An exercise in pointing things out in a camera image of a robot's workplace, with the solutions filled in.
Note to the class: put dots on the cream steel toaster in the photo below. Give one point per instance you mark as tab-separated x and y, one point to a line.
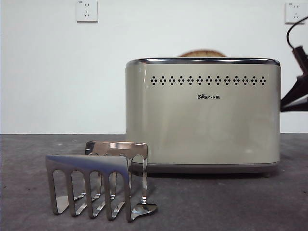
211	125

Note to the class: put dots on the white wall socket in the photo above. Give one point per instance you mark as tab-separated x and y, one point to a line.
292	12
87	10

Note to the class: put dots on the shiny steel toast rack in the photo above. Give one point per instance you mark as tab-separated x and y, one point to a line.
96	162

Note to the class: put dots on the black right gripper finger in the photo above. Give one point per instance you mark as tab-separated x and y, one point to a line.
299	89
298	106

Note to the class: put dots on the toasted bread slice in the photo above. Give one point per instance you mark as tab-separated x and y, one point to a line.
202	54

